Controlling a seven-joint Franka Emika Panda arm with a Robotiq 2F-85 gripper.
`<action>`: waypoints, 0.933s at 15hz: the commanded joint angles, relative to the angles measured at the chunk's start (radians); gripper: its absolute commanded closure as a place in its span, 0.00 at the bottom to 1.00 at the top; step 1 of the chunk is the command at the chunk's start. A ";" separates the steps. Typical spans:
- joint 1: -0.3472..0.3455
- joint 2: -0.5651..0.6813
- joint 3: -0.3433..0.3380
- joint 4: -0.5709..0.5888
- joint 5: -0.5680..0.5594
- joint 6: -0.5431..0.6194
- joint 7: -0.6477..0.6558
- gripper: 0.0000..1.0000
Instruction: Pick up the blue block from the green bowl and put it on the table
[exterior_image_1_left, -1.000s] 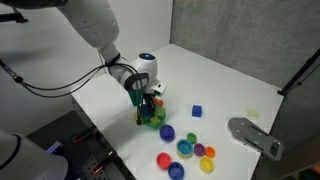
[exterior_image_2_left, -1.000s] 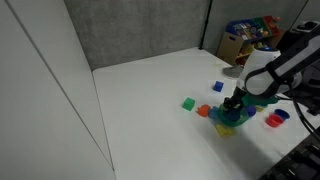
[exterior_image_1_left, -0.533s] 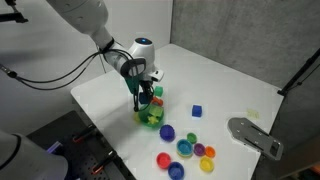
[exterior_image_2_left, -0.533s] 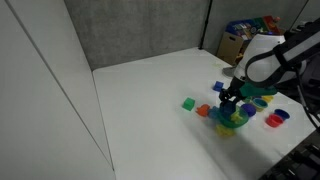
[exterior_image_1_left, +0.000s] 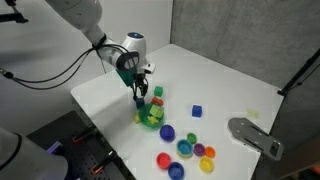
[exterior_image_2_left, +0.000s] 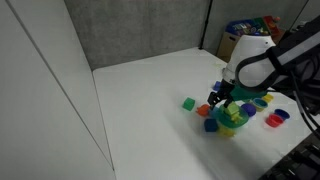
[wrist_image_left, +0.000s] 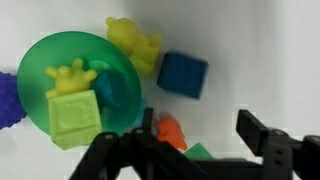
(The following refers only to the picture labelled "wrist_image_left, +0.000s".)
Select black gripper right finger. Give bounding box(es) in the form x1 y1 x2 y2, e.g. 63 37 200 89
235 109 320 180

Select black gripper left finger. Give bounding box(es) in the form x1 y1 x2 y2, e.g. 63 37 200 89
68 107 214 180

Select dark blue foam block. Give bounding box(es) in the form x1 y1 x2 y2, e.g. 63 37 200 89
156 49 209 101

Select green foam block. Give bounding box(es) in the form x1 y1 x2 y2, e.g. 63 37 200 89
182 142 214 161

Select lime green block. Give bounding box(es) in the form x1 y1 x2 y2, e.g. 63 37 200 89
47 89 104 151

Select orange toy figure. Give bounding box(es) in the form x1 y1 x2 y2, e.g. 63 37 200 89
155 111 188 152

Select teal toy piece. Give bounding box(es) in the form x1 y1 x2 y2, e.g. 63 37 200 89
91 69 133 108

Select small yellow hand-shaped figure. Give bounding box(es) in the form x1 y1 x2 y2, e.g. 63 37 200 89
44 57 98 100

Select yellow bear figure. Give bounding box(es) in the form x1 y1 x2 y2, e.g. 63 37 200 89
105 16 164 78

